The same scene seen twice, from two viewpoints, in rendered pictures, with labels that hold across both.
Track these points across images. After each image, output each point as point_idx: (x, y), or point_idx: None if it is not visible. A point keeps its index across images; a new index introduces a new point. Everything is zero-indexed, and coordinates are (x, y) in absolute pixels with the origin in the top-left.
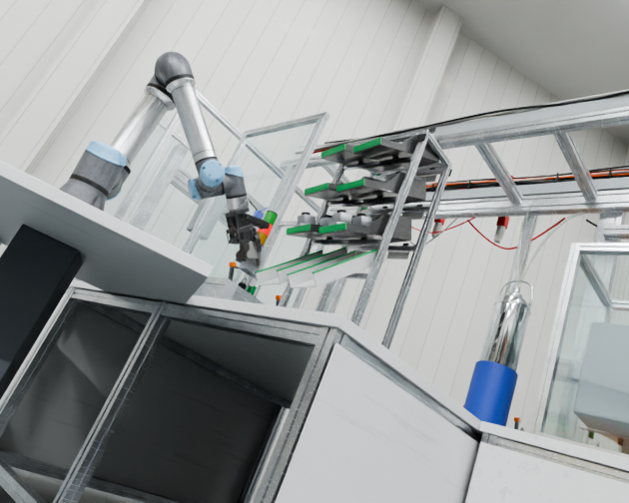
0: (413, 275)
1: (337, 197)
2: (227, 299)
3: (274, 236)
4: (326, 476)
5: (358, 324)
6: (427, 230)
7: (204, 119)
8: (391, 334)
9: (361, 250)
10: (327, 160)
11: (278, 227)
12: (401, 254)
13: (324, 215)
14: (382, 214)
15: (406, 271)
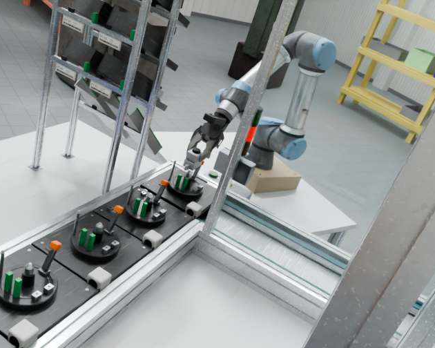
0: (43, 81)
1: (148, 54)
2: (147, 157)
3: (236, 132)
4: None
5: (68, 135)
6: (51, 33)
7: (255, 65)
8: (38, 135)
9: (105, 85)
10: (181, 24)
11: (241, 119)
12: (62, 69)
13: (155, 75)
14: (106, 34)
15: (51, 82)
